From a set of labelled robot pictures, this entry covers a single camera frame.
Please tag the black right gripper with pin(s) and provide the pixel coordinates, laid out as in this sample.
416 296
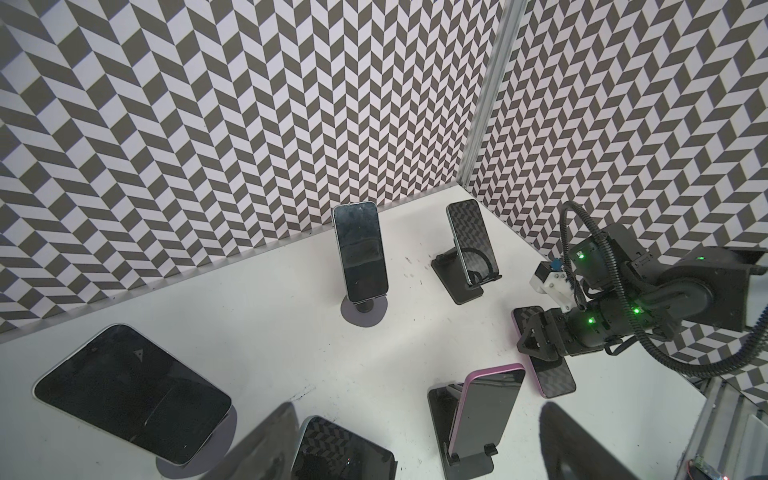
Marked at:
553 334

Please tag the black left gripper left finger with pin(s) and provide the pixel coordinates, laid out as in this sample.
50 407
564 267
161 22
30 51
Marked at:
266 453

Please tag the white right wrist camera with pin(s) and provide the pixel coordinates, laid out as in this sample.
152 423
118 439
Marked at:
549 278

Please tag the round grey stand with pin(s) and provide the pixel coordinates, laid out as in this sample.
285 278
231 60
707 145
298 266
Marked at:
365 314
211 453

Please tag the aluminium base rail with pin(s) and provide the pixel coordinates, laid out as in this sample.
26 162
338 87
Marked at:
729 440

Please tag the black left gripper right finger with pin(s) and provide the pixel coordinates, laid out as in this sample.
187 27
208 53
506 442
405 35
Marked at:
570 452

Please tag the round grey stand back right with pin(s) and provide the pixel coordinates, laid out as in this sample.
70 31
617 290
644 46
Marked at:
365 314

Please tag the round grey stand back left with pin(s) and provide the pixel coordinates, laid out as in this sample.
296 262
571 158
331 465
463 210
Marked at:
211 453

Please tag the black block stand far right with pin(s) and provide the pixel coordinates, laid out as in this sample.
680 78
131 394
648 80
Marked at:
462 285

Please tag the aluminium corner post right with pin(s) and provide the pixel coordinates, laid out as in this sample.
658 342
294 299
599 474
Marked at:
511 19

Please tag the green-edged phone on round stand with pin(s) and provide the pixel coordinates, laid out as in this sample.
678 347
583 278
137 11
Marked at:
360 245

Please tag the dark phone on block stand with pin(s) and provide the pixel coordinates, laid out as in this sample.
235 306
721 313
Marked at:
472 242

